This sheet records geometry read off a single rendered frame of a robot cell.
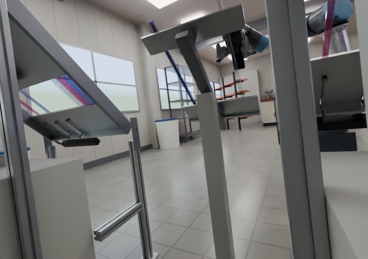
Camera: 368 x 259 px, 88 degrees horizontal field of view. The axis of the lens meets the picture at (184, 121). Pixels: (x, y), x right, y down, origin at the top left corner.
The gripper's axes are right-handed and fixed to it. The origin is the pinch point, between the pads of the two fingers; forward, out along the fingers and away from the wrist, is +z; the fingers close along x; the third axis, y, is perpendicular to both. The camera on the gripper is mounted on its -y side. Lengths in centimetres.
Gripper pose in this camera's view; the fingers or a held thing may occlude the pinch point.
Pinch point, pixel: (233, 58)
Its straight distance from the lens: 73.6
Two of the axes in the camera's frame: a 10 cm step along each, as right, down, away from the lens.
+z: -2.6, 6.3, -7.4
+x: 9.1, -1.0, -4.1
